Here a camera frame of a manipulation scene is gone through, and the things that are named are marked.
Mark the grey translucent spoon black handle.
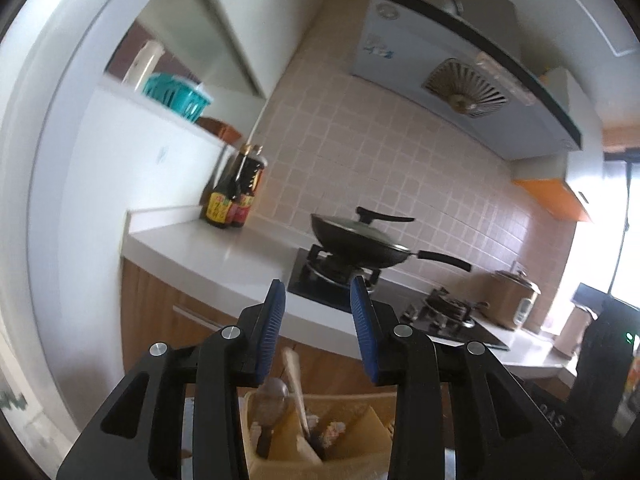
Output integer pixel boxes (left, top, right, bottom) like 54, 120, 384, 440
257, 377, 291, 441

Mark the orange wall cabinet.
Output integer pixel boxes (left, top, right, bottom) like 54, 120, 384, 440
512, 67, 606, 223

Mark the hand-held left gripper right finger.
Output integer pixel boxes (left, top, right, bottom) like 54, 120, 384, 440
349, 275, 586, 480

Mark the grey range hood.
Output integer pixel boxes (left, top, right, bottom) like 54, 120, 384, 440
350, 0, 583, 161

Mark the brown woven basket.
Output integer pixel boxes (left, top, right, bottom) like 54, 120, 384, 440
197, 116, 243, 143

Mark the glass wok lid black handle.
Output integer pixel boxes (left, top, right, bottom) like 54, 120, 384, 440
312, 206, 416, 251

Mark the tall soy sauce bottle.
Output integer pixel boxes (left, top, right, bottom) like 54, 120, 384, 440
205, 144, 253, 229

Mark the white kitchen countertop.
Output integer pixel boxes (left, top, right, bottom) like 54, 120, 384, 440
122, 207, 581, 381

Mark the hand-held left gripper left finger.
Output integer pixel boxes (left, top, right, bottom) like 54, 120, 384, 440
56, 277, 287, 480

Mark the wooden kitchen base cabinet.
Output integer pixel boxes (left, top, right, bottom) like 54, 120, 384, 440
120, 257, 401, 411

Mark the beige carton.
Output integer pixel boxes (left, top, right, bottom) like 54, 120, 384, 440
557, 305, 591, 356

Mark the yellow woven plastic utensil holder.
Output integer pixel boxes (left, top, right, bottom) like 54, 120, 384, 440
241, 390, 398, 480

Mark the beige rice cooker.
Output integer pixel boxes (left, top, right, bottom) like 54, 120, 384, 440
492, 269, 542, 331

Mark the teal plastic basket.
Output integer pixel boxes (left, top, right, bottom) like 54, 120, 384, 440
142, 72, 215, 123

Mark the black wok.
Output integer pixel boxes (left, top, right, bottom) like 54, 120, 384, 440
310, 212, 472, 273

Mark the short dark sauce bottle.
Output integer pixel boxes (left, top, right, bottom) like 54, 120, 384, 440
227, 146, 269, 228

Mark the black gas stove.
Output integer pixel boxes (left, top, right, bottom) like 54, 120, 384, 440
287, 245, 511, 351

